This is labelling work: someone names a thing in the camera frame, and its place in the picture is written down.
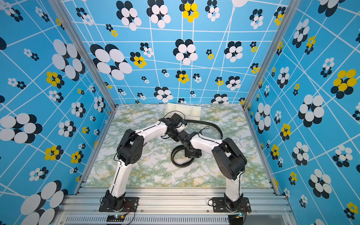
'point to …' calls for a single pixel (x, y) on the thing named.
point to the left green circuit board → (116, 218)
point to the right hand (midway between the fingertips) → (194, 155)
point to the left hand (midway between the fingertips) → (181, 136)
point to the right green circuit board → (236, 219)
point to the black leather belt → (192, 162)
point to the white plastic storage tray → (189, 112)
